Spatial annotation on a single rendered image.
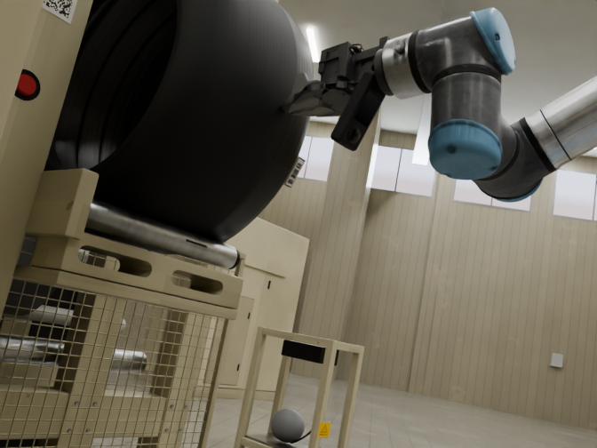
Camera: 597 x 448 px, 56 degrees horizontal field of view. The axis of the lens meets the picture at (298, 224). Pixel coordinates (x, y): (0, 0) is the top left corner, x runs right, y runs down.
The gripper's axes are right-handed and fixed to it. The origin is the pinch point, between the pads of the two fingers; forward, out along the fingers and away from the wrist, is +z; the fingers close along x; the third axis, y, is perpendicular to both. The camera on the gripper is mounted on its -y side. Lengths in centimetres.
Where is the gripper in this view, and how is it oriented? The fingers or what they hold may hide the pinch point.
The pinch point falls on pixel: (288, 111)
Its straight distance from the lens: 98.1
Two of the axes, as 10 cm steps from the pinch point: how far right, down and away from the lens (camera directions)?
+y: 1.0, -9.6, 2.7
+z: -7.9, 0.9, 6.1
